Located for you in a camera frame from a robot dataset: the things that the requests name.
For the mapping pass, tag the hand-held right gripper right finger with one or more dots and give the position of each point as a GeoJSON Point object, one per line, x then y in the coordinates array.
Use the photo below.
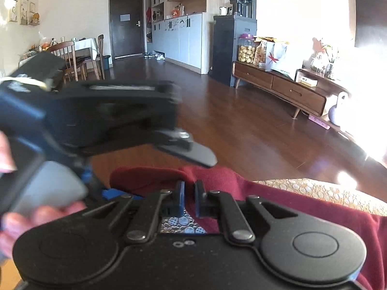
{"type": "Point", "coordinates": [199, 199]}

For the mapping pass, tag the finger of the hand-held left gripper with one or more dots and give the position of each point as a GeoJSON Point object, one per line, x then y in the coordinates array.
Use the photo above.
{"type": "Point", "coordinates": [113, 194]}
{"type": "Point", "coordinates": [193, 152]}

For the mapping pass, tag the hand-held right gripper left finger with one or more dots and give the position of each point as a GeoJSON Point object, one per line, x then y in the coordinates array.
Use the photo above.
{"type": "Point", "coordinates": [181, 198]}

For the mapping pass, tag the maroon sweater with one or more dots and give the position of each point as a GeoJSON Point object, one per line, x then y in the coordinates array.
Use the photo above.
{"type": "Point", "coordinates": [302, 217]}

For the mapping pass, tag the person's left hand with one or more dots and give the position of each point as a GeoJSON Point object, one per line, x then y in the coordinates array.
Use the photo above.
{"type": "Point", "coordinates": [18, 222]}

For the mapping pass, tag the dark waste bin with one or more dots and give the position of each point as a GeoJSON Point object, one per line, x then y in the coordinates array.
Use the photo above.
{"type": "Point", "coordinates": [106, 62]}

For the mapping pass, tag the wooden dining chair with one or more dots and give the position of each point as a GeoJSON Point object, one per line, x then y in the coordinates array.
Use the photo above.
{"type": "Point", "coordinates": [65, 57]}
{"type": "Point", "coordinates": [96, 57]}

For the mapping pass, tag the dining table with white cloth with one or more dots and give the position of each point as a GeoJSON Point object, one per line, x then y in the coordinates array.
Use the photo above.
{"type": "Point", "coordinates": [86, 46]}

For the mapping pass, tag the pair of white shoes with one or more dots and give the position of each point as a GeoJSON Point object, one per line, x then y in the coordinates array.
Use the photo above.
{"type": "Point", "coordinates": [157, 56]}

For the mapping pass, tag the dark brown door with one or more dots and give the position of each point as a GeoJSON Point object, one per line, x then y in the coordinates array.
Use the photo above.
{"type": "Point", "coordinates": [127, 24]}

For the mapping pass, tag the white storage cabinet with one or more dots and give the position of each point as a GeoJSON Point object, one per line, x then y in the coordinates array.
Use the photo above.
{"type": "Point", "coordinates": [184, 42]}

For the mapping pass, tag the dark grey cabinet with coffee machine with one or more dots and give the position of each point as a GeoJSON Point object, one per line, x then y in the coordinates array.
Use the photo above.
{"type": "Point", "coordinates": [229, 48]}

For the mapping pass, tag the wooden TV cabinet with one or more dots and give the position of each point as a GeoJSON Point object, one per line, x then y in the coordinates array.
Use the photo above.
{"type": "Point", "coordinates": [287, 87]}

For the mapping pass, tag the jar of gold chocolates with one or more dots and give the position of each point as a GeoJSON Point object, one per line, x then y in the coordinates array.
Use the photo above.
{"type": "Point", "coordinates": [246, 51]}

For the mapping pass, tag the yellow snack bag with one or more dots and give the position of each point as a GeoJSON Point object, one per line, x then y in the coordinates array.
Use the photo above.
{"type": "Point", "coordinates": [260, 54]}

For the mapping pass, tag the white gift bag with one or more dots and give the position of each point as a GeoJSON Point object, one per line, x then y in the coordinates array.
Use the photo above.
{"type": "Point", "coordinates": [281, 60]}

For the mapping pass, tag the flat cardboard box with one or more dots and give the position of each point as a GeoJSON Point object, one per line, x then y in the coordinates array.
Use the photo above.
{"type": "Point", "coordinates": [307, 81]}

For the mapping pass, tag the white kettle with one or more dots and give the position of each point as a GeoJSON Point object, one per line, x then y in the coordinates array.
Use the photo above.
{"type": "Point", "coordinates": [222, 11]}

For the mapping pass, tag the purple kettlebell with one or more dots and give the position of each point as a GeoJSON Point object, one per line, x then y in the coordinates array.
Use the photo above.
{"type": "Point", "coordinates": [337, 113]}

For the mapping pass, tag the black coffee machine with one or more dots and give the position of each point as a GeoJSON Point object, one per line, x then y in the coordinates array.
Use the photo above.
{"type": "Point", "coordinates": [243, 4]}

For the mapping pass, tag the flowering pot plant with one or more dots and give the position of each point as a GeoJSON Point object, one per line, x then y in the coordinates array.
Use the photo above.
{"type": "Point", "coordinates": [323, 54]}

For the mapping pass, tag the black television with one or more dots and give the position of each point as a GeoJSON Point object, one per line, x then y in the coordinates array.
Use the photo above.
{"type": "Point", "coordinates": [370, 15]}

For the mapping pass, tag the framed wall picture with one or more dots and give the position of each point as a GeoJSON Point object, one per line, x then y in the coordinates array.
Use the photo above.
{"type": "Point", "coordinates": [24, 10]}
{"type": "Point", "coordinates": [32, 7]}
{"type": "Point", "coordinates": [13, 10]}

